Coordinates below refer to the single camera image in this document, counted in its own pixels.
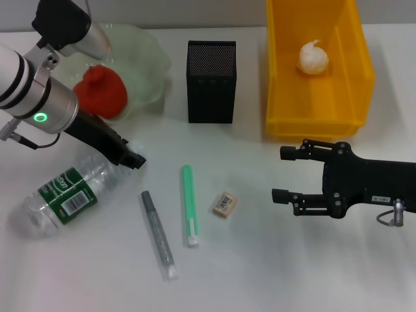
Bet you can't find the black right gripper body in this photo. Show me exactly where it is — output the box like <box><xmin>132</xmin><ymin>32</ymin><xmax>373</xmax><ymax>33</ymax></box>
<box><xmin>320</xmin><ymin>140</ymin><xmax>416</xmax><ymax>221</ymax></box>

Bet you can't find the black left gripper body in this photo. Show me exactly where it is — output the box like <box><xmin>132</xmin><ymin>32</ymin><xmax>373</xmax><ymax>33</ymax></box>
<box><xmin>63</xmin><ymin>109</ymin><xmax>131</xmax><ymax>166</ymax></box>

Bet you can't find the red-orange knitted orange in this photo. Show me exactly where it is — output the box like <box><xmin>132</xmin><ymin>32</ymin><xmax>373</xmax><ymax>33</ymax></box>
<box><xmin>73</xmin><ymin>64</ymin><xmax>128</xmax><ymax>120</ymax></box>

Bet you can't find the clear green-label water bottle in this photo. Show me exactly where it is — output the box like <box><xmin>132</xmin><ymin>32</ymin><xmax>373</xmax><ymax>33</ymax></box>
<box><xmin>8</xmin><ymin>145</ymin><xmax>144</xmax><ymax>240</ymax></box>

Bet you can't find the green pen with white cap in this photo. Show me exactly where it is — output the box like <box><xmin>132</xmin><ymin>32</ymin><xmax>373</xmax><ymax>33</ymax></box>
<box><xmin>180</xmin><ymin>164</ymin><xmax>201</xmax><ymax>248</ymax></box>

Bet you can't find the white paper ball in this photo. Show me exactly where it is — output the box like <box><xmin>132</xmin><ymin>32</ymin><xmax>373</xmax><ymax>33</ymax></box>
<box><xmin>295</xmin><ymin>38</ymin><xmax>330</xmax><ymax>75</ymax></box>

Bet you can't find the grey marker pen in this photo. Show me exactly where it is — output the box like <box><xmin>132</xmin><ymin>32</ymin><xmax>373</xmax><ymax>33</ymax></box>
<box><xmin>140</xmin><ymin>190</ymin><xmax>179</xmax><ymax>282</ymax></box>

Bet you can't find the beige eraser with barcode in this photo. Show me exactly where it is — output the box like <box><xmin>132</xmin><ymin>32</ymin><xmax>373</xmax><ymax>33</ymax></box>
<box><xmin>211</xmin><ymin>191</ymin><xmax>238</xmax><ymax>220</ymax></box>

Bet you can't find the pale green wavy glass plate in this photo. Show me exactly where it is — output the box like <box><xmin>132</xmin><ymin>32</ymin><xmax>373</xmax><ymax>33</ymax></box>
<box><xmin>61</xmin><ymin>21</ymin><xmax>173</xmax><ymax>123</ymax></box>

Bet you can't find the black mesh pen holder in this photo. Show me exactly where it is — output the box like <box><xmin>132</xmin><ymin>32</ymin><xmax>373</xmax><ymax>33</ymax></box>
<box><xmin>186</xmin><ymin>40</ymin><xmax>239</xmax><ymax>124</ymax></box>

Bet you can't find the yellow plastic bin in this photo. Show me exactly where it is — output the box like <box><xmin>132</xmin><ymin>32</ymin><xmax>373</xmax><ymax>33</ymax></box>
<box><xmin>265</xmin><ymin>0</ymin><xmax>377</xmax><ymax>144</ymax></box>

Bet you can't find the right gripper cable with plug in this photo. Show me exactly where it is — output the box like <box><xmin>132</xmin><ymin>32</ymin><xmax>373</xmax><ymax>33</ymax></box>
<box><xmin>376</xmin><ymin>198</ymin><xmax>406</xmax><ymax>228</ymax></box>

